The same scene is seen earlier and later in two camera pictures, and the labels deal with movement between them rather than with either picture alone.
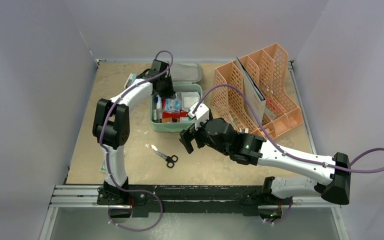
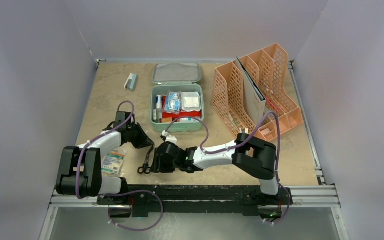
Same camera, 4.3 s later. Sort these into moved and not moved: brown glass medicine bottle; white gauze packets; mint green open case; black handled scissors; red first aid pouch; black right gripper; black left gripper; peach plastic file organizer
Moved: black handled scissors; black left gripper; black right gripper
Not moved: white gauze packets; peach plastic file organizer; brown glass medicine bottle; red first aid pouch; mint green open case
